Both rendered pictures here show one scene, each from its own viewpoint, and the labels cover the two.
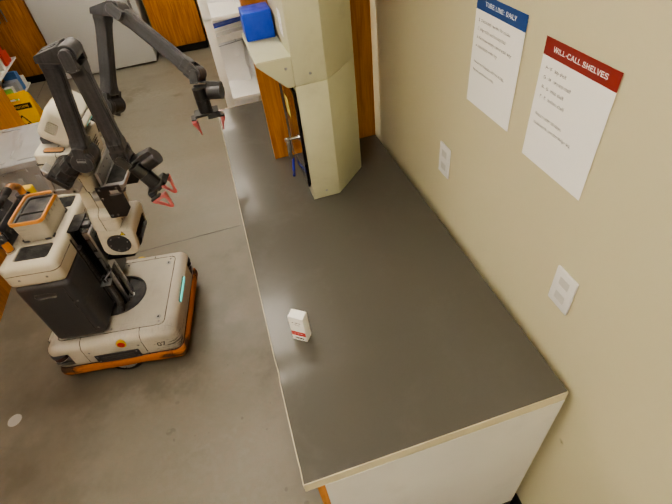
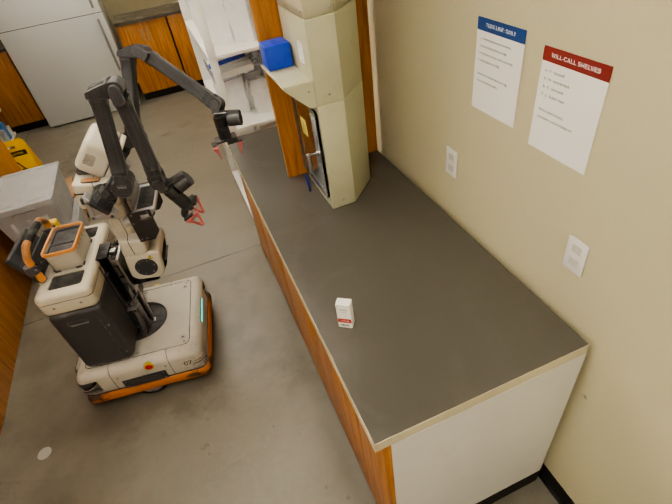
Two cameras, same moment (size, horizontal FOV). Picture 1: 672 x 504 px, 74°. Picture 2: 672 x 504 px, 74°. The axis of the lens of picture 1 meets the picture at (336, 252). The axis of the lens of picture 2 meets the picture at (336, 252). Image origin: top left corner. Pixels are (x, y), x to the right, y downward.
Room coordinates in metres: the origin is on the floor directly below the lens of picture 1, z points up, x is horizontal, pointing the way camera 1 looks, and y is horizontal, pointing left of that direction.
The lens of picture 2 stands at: (-0.17, 0.21, 2.08)
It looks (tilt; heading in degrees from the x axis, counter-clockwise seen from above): 40 degrees down; 355
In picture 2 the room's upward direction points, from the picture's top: 9 degrees counter-clockwise
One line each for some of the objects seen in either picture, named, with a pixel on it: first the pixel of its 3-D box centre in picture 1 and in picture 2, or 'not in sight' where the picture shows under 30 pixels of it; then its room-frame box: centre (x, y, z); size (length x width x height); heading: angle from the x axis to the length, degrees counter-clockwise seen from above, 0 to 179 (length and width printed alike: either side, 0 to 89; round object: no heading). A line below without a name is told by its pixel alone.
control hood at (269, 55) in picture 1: (267, 58); (287, 85); (1.60, 0.14, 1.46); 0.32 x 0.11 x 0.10; 11
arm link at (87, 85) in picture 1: (99, 109); (138, 138); (1.52, 0.74, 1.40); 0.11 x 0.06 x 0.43; 2
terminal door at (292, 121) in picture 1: (293, 126); (310, 144); (1.61, 0.10, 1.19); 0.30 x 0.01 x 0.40; 11
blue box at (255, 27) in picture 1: (256, 21); (275, 54); (1.70, 0.16, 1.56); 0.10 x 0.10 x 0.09; 11
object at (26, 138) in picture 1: (32, 163); (37, 205); (2.92, 2.05, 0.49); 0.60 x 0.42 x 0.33; 11
